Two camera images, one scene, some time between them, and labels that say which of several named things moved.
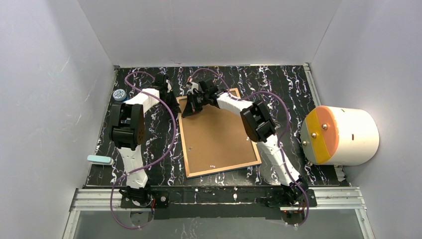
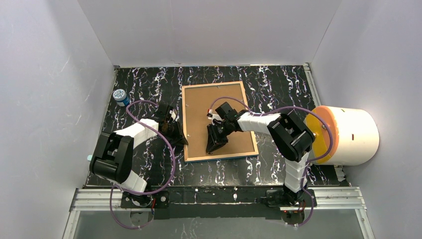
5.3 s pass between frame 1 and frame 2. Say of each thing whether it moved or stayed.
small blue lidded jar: stayed
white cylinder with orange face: stayed
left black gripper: moved
